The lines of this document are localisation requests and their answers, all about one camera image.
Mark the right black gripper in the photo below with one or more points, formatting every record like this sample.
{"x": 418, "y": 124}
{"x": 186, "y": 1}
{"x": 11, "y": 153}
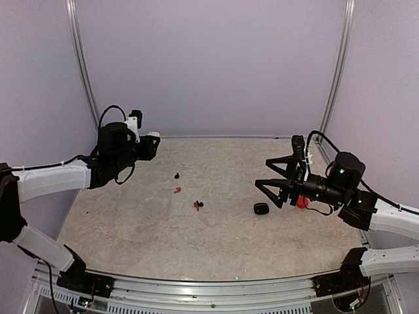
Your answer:
{"x": 294, "y": 184}

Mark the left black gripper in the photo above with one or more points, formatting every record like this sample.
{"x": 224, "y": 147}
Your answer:
{"x": 150, "y": 150}

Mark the white earbud charging case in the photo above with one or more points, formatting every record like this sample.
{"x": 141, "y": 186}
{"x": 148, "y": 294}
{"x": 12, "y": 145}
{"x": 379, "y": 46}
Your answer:
{"x": 154, "y": 134}

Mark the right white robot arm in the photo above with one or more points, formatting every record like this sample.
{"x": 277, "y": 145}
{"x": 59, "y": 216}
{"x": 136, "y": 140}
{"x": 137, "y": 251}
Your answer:
{"x": 361, "y": 209}

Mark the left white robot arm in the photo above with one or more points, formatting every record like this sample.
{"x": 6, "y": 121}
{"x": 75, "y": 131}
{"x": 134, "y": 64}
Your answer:
{"x": 119, "y": 147}

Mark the red earbud charging case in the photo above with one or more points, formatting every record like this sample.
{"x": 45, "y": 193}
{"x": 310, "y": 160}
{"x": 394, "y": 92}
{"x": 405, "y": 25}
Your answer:
{"x": 303, "y": 202}

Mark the black earbud charging case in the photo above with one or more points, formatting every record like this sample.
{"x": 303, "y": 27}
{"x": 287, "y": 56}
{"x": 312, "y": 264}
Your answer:
{"x": 261, "y": 208}

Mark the red and black earbuds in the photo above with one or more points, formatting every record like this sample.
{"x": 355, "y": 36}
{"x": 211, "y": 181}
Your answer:
{"x": 198, "y": 205}

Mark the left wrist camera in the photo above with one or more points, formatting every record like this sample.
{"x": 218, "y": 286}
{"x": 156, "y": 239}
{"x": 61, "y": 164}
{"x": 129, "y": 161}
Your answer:
{"x": 134, "y": 122}

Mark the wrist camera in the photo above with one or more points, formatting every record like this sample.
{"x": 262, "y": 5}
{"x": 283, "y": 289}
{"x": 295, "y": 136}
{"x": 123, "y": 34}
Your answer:
{"x": 134, "y": 122}
{"x": 298, "y": 146}

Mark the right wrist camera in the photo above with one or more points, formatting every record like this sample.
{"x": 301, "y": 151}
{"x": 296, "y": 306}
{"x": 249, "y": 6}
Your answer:
{"x": 298, "y": 146}

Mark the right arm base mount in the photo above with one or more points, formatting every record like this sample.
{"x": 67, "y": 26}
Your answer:
{"x": 348, "y": 277}

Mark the front aluminium rail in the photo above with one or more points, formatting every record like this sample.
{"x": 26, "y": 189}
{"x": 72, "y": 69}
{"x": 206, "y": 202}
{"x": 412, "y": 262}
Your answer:
{"x": 131, "y": 294}

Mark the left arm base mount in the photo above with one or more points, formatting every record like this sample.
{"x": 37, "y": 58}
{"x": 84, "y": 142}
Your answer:
{"x": 77, "y": 278}

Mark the left aluminium frame post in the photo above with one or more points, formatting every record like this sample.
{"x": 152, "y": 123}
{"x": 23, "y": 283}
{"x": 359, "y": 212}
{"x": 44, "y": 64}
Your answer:
{"x": 76, "y": 39}

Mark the aluminium frame post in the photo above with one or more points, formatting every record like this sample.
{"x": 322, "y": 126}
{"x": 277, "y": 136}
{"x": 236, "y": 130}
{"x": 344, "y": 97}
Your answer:
{"x": 76, "y": 39}
{"x": 339, "y": 65}

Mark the right aluminium frame post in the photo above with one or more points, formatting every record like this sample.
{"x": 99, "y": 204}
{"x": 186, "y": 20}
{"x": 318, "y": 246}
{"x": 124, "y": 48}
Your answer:
{"x": 339, "y": 65}

